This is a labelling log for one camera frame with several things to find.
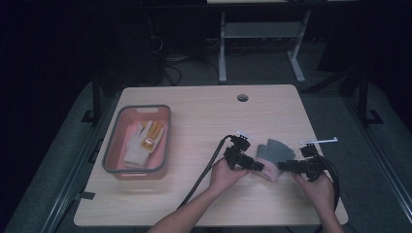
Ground person's left hand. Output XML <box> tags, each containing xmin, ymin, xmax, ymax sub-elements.
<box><xmin>208</xmin><ymin>158</ymin><xmax>251</xmax><ymax>195</ymax></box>

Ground white metal desk frame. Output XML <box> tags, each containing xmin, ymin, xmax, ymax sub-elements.
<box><xmin>218</xmin><ymin>9</ymin><xmax>313</xmax><ymax>84</ymax></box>

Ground pink basin with grey rim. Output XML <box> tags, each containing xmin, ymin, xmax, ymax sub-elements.
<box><xmin>101</xmin><ymin>104</ymin><xmax>172</xmax><ymax>182</ymax></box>

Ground beige glove with bear patch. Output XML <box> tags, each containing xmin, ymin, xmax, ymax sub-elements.
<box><xmin>123</xmin><ymin>119</ymin><xmax>166</xmax><ymax>168</ymax></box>

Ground black metal stand post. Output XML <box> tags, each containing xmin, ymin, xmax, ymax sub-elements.
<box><xmin>357</xmin><ymin>69</ymin><xmax>371</xmax><ymax>126</ymax></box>
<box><xmin>91</xmin><ymin>72</ymin><xmax>102</xmax><ymax>125</ymax></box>

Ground grey glove with pink cuff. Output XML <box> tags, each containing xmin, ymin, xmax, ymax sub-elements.
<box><xmin>256</xmin><ymin>139</ymin><xmax>294</xmax><ymax>183</ymax></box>
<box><xmin>257</xmin><ymin>138</ymin><xmax>296</xmax><ymax>166</ymax></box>

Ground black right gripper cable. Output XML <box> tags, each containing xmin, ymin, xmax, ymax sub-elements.
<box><xmin>318</xmin><ymin>155</ymin><xmax>342</xmax><ymax>214</ymax></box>

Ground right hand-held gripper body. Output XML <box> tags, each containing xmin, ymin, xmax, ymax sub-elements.
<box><xmin>298</xmin><ymin>137</ymin><xmax>339</xmax><ymax>183</ymax></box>

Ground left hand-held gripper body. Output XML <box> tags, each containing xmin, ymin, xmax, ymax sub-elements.
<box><xmin>223</xmin><ymin>130</ymin><xmax>257</xmax><ymax>171</ymax></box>

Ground beige glove with orange fingers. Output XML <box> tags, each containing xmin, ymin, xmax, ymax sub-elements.
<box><xmin>123</xmin><ymin>122</ymin><xmax>164</xmax><ymax>167</ymax></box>

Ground black floor cables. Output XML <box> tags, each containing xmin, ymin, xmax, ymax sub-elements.
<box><xmin>159</xmin><ymin>52</ymin><xmax>222</xmax><ymax>86</ymax></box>

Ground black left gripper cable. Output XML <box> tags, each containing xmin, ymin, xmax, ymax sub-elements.
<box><xmin>177</xmin><ymin>134</ymin><xmax>233</xmax><ymax>210</ymax></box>

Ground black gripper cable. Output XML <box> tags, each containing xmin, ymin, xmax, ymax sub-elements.
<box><xmin>177</xmin><ymin>134</ymin><xmax>233</xmax><ymax>210</ymax></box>
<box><xmin>318</xmin><ymin>155</ymin><xmax>342</xmax><ymax>214</ymax></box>

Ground aluminium frame rail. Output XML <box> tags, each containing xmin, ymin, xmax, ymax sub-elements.
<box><xmin>40</xmin><ymin>96</ymin><xmax>113</xmax><ymax>233</ymax></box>
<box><xmin>344</xmin><ymin>96</ymin><xmax>412</xmax><ymax>224</ymax></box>

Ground black table edge clamp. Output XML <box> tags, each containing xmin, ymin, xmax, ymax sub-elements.
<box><xmin>73</xmin><ymin>190</ymin><xmax>97</xmax><ymax>202</ymax></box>

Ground person's right hand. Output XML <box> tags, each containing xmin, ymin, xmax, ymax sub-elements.
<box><xmin>291</xmin><ymin>173</ymin><xmax>336</xmax><ymax>216</ymax></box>

